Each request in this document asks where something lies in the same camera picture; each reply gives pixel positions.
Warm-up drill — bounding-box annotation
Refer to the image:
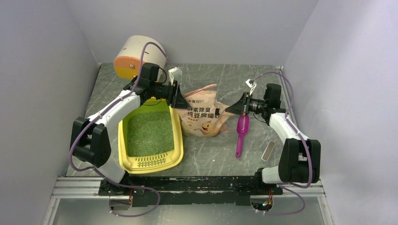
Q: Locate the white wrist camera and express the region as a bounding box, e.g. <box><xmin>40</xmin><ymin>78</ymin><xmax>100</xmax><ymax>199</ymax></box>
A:
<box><xmin>168</xmin><ymin>67</ymin><xmax>182</xmax><ymax>84</ymax></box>
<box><xmin>245</xmin><ymin>79</ymin><xmax>257</xmax><ymax>96</ymax></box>

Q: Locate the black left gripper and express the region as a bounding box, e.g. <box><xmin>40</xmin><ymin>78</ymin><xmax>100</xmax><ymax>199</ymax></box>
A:
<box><xmin>151</xmin><ymin>80</ymin><xmax>191</xmax><ymax>110</ymax></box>

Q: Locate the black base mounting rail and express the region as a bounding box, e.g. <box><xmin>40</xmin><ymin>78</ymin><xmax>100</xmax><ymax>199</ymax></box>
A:
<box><xmin>98</xmin><ymin>173</ymin><xmax>283</xmax><ymax>207</ymax></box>

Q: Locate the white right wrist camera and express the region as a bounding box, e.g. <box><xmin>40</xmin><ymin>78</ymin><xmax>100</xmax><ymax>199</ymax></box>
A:
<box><xmin>245</xmin><ymin>79</ymin><xmax>257</xmax><ymax>96</ymax></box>

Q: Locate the grey oval nail file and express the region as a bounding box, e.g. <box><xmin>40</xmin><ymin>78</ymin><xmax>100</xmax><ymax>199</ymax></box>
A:
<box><xmin>260</xmin><ymin>141</ymin><xmax>276</xmax><ymax>162</ymax></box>

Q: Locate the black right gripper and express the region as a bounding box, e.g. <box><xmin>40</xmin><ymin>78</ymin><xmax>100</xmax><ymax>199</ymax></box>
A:
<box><xmin>225</xmin><ymin>92</ymin><xmax>268</xmax><ymax>116</ymax></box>

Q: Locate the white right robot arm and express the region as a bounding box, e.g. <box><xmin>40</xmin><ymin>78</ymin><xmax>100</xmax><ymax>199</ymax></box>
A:
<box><xmin>225</xmin><ymin>83</ymin><xmax>321</xmax><ymax>194</ymax></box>

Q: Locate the yellow litter box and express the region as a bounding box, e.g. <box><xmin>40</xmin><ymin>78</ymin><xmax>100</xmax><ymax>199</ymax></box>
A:
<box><xmin>118</xmin><ymin>98</ymin><xmax>184</xmax><ymax>174</ymax></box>

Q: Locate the orange cat litter bag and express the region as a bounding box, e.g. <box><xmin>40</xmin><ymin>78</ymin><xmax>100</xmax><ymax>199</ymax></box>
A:
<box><xmin>177</xmin><ymin>84</ymin><xmax>232</xmax><ymax>137</ymax></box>

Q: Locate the magenta plastic scoop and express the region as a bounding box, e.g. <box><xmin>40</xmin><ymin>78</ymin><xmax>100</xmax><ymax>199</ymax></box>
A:
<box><xmin>235</xmin><ymin>115</ymin><xmax>250</xmax><ymax>158</ymax></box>

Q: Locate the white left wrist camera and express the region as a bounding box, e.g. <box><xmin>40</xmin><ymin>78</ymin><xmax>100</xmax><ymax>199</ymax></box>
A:
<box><xmin>168</xmin><ymin>67</ymin><xmax>182</xmax><ymax>84</ymax></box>

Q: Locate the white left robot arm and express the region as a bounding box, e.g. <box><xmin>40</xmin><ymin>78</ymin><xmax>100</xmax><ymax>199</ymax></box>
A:
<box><xmin>69</xmin><ymin>63</ymin><xmax>190</xmax><ymax>195</ymax></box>

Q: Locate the round cream drawer cabinet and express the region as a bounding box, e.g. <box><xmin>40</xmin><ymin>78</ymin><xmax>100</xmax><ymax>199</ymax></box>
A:
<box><xmin>113</xmin><ymin>35</ymin><xmax>167</xmax><ymax>80</ymax></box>

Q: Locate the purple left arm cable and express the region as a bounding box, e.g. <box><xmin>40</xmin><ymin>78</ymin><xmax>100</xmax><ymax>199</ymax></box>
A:
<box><xmin>69</xmin><ymin>42</ymin><xmax>170</xmax><ymax>218</ymax></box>

